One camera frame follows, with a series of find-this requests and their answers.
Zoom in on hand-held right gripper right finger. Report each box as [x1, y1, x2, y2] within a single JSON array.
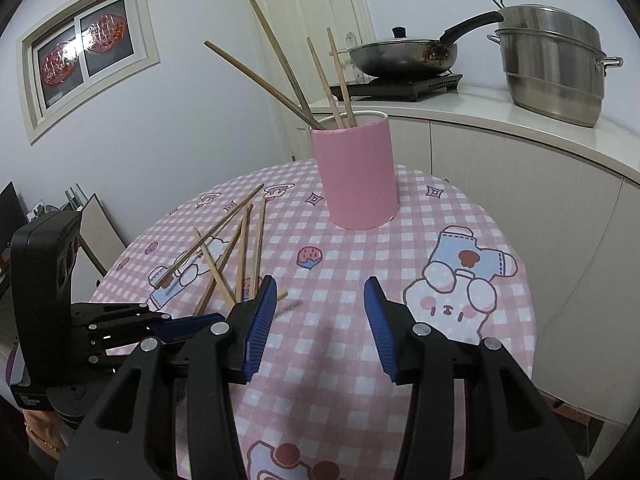
[[363, 276, 587, 480]]

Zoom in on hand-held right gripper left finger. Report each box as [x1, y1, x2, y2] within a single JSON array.
[[54, 275, 278, 480]]

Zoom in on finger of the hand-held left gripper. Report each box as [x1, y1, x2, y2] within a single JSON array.
[[87, 312, 227, 368], [70, 301, 173, 330]]

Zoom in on bunch of wooden chopsticks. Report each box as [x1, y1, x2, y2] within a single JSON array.
[[152, 183, 289, 316]]

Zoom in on pink cup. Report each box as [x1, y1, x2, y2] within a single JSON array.
[[308, 110, 399, 230]]

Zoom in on wooden chopstick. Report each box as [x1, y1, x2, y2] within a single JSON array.
[[247, 0, 318, 128], [326, 27, 357, 128], [306, 36, 347, 129], [204, 40, 326, 131]]

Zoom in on person's left forearm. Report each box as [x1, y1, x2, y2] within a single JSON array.
[[22, 410, 68, 458]]

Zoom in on black monitor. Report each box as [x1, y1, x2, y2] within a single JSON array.
[[0, 181, 26, 256]]

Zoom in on pink checked tablecloth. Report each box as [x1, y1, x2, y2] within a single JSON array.
[[90, 160, 536, 480]]

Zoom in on white counter cabinet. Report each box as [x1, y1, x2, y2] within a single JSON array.
[[295, 80, 640, 426]]

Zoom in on red round window decal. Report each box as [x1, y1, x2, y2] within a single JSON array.
[[85, 14, 126, 53], [40, 42, 81, 86]]

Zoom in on black induction cooktop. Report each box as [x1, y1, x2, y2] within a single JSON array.
[[330, 72, 463, 103]]

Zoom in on cream framed window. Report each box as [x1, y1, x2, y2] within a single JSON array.
[[17, 0, 161, 146]]

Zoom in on glass wok lid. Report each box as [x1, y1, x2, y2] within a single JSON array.
[[348, 26, 458, 56]]

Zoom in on steel steamer pot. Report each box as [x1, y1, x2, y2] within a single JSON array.
[[487, 0, 624, 128]]

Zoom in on steel wok black handle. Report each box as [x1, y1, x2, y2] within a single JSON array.
[[347, 10, 505, 78]]

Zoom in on metal door handle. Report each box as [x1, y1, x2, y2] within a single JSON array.
[[330, 31, 362, 81]]

